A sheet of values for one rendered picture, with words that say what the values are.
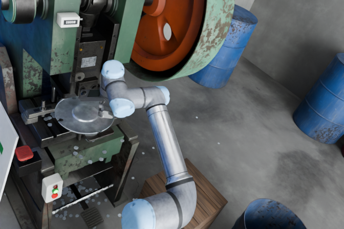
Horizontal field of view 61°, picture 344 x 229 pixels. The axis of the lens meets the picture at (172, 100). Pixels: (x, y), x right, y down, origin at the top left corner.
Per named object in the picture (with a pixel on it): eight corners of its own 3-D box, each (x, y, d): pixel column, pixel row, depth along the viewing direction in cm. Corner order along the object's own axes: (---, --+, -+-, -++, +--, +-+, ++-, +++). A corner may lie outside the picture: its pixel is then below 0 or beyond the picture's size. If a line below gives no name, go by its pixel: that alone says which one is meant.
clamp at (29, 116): (59, 116, 152) (61, 100, 146) (25, 124, 141) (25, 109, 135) (55, 108, 155) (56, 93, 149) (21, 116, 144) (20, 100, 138)
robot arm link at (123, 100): (148, 105, 99) (138, 78, 103) (116, 108, 93) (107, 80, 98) (140, 116, 105) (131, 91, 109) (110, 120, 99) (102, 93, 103)
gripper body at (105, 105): (116, 117, 121) (120, 102, 111) (95, 112, 119) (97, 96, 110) (121, 102, 125) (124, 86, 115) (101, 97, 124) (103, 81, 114)
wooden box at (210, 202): (208, 228, 207) (228, 201, 187) (170, 260, 182) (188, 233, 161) (172, 186, 226) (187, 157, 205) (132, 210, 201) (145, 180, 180)
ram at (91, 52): (102, 93, 147) (112, 42, 129) (73, 100, 137) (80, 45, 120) (85, 74, 155) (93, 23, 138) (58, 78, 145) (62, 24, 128)
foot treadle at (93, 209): (103, 225, 175) (104, 220, 172) (88, 233, 169) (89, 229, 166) (61, 155, 204) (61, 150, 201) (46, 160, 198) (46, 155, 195)
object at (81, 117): (124, 124, 150) (125, 123, 150) (70, 141, 132) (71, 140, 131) (97, 90, 165) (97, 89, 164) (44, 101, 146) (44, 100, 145)
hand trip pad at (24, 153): (34, 166, 127) (34, 155, 123) (19, 171, 124) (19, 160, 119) (28, 155, 131) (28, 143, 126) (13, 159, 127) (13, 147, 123)
